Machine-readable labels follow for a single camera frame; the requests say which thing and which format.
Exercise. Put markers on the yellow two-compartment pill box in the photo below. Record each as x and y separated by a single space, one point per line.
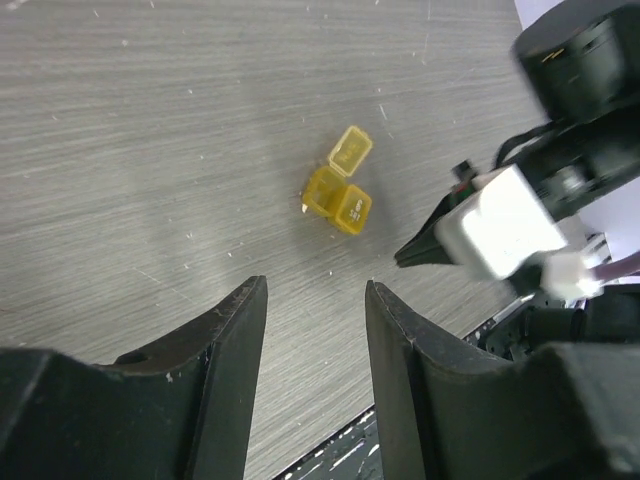
330 194

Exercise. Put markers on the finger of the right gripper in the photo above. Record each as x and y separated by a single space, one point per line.
424 248

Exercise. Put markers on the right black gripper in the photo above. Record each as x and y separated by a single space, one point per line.
573 168

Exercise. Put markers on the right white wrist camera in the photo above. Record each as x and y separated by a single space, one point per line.
497 228

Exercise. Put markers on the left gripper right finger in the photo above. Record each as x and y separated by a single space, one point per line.
447 409

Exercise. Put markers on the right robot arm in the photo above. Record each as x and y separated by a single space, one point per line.
581 59

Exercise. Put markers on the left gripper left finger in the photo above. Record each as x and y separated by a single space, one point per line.
179 407

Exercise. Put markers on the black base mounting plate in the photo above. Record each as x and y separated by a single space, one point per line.
350 453

